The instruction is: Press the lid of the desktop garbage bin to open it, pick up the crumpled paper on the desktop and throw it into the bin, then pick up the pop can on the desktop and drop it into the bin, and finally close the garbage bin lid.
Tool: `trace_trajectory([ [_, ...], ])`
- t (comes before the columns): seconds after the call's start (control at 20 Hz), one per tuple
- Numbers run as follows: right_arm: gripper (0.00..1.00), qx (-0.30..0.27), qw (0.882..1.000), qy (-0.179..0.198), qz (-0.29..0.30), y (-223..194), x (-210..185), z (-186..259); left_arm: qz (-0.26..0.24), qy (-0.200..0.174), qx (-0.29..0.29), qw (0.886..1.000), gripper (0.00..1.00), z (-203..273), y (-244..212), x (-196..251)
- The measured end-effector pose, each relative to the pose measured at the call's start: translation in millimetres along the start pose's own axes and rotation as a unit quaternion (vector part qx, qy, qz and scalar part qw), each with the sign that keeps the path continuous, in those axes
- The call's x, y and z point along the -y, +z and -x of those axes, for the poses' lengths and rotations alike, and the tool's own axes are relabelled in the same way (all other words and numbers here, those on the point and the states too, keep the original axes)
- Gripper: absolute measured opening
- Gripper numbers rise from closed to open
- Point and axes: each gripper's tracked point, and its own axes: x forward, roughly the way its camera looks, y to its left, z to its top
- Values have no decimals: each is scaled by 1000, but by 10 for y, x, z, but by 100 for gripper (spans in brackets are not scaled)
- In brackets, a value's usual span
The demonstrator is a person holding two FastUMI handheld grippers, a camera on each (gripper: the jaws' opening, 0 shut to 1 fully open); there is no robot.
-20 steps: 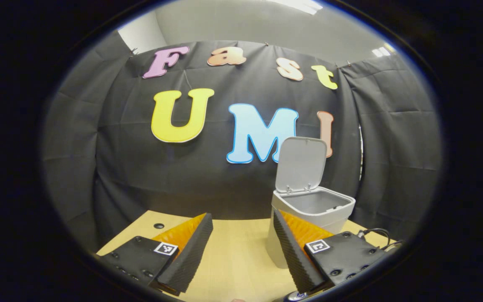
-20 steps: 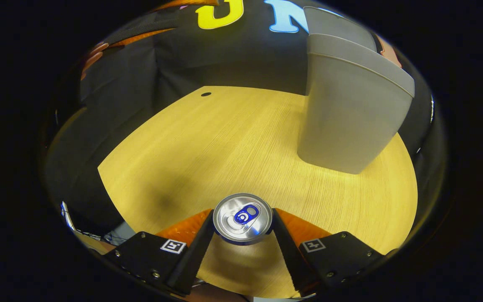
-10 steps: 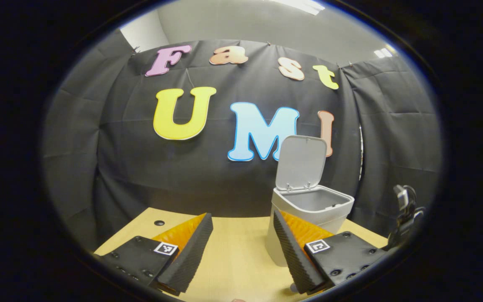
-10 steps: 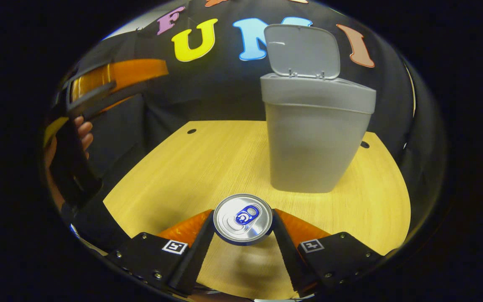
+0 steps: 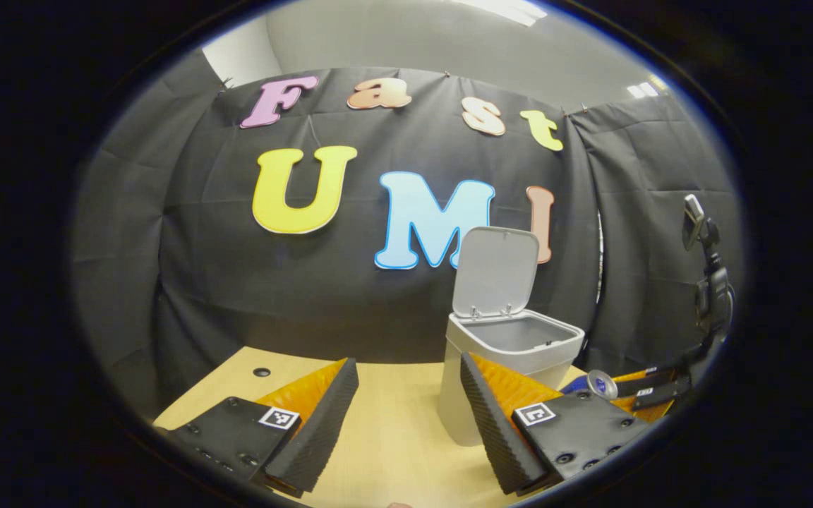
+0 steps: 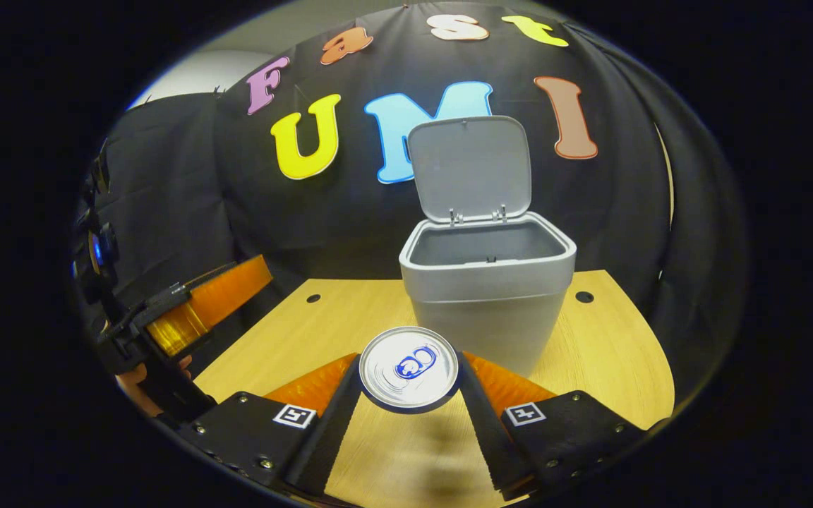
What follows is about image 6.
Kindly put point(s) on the white desktop garbage bin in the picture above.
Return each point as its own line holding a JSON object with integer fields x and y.
{"x": 484, "y": 310}

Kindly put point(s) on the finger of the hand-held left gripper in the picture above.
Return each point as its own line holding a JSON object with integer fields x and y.
{"x": 223, "y": 296}

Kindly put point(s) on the black backdrop cloth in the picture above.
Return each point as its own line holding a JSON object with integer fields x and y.
{"x": 308, "y": 233}

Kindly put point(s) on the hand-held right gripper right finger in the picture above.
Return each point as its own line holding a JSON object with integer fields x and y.
{"x": 488, "y": 437}

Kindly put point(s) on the blue pop can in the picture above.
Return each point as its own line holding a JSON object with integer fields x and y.
{"x": 410, "y": 370}

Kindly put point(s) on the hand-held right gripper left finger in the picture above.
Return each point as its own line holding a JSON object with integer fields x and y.
{"x": 329, "y": 437}

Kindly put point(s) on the wooden desktop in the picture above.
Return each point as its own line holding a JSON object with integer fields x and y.
{"x": 611, "y": 367}

